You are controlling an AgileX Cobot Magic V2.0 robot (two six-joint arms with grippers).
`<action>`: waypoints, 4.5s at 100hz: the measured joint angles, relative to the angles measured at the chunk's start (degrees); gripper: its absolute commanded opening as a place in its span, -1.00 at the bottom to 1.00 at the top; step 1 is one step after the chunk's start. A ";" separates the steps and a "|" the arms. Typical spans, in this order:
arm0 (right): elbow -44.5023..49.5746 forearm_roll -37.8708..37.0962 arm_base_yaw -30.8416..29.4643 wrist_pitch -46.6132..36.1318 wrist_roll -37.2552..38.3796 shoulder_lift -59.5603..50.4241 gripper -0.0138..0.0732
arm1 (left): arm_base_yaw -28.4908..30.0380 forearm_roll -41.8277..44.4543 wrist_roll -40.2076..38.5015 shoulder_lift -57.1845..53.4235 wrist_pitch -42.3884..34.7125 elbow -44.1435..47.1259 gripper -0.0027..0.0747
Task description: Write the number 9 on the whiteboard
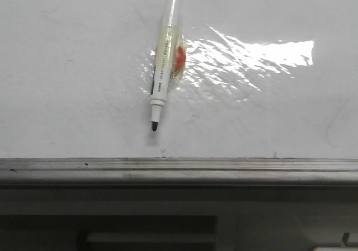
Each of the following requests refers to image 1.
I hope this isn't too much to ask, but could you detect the grey aluminium whiteboard frame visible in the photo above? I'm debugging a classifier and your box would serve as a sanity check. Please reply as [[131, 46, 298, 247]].
[[1, 158, 357, 186]]

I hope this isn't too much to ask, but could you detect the red magnet taped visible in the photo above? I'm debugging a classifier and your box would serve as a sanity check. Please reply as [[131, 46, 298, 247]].
[[171, 31, 187, 80]]

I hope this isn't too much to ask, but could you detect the white whiteboard marker pen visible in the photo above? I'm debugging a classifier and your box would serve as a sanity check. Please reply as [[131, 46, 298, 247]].
[[150, 0, 182, 131]]

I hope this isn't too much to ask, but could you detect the white whiteboard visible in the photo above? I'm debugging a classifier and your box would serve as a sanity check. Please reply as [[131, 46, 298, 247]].
[[1, 0, 357, 159]]

